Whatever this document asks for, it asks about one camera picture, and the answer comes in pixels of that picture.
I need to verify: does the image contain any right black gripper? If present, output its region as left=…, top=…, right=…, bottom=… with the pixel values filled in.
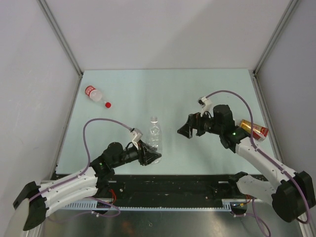
left=177, top=109, right=223, bottom=138

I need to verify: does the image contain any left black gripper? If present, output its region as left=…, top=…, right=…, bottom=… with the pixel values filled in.
left=112, top=139, right=161, bottom=167

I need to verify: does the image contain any clear plastic water bottle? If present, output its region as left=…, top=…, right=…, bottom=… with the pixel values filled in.
left=147, top=116, right=162, bottom=154

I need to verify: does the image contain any red label plastic bottle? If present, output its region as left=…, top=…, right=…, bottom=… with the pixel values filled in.
left=84, top=85, right=112, bottom=108

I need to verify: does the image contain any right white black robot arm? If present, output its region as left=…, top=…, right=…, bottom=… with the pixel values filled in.
left=177, top=105, right=316, bottom=222

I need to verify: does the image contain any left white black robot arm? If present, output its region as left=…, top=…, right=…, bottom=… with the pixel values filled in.
left=13, top=141, right=161, bottom=231

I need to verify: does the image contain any yellow red tea bottle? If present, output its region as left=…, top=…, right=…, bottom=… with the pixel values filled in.
left=240, top=119, right=269, bottom=141

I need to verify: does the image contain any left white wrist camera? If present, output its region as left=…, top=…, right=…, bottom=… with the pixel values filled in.
left=130, top=128, right=143, bottom=146

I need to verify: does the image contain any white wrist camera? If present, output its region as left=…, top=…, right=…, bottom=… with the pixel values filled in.
left=197, top=97, right=213, bottom=117
left=130, top=128, right=143, bottom=146

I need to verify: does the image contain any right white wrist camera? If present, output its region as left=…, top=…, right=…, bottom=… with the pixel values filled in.
left=197, top=97, right=213, bottom=117

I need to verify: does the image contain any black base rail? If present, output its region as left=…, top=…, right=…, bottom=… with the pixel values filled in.
left=50, top=172, right=267, bottom=208

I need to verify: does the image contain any grey slotted cable duct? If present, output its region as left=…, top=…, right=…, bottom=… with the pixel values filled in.
left=61, top=200, right=246, bottom=211

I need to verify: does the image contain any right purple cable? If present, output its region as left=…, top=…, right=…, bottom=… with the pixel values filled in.
left=206, top=90, right=311, bottom=224

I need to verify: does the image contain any right aluminium frame post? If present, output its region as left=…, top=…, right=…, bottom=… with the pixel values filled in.
left=252, top=0, right=301, bottom=75

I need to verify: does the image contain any aluminium frame post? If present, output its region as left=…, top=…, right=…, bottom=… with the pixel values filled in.
left=252, top=0, right=301, bottom=75
left=37, top=0, right=83, bottom=77

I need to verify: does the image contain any left aluminium frame post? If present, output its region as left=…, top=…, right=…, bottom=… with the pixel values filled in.
left=37, top=0, right=83, bottom=77

